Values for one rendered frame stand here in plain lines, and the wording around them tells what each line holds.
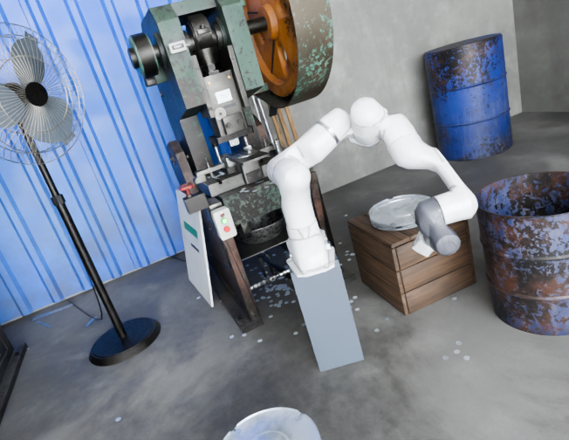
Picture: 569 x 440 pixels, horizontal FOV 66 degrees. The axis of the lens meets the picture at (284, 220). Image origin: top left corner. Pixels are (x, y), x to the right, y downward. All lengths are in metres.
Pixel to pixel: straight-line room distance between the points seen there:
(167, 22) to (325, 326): 1.42
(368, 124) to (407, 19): 2.81
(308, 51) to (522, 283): 1.24
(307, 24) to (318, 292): 1.10
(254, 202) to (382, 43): 2.36
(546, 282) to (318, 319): 0.80
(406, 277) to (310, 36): 1.09
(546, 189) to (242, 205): 1.28
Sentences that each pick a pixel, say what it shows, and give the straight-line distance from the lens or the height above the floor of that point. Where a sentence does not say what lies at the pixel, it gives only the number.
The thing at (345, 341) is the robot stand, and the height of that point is 0.11.
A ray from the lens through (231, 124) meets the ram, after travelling 2.14.
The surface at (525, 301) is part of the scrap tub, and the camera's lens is 1.80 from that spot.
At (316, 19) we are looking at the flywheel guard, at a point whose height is 1.26.
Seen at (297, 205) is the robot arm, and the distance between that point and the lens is 1.52.
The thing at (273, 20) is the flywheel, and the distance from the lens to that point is 2.29.
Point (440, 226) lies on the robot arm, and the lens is 1.40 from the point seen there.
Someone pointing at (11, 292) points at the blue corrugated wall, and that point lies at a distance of 3.52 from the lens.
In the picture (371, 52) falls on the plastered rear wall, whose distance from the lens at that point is 4.01.
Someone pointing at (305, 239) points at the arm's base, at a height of 0.55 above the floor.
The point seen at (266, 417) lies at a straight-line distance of 1.39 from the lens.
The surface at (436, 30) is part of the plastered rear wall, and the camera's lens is 4.44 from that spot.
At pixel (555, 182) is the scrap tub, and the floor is 0.43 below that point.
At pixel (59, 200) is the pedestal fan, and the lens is 2.33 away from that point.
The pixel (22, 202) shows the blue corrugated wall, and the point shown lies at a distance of 3.38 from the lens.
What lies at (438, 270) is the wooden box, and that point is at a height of 0.15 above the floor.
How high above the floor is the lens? 1.15
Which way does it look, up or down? 20 degrees down
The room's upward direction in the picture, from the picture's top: 16 degrees counter-clockwise
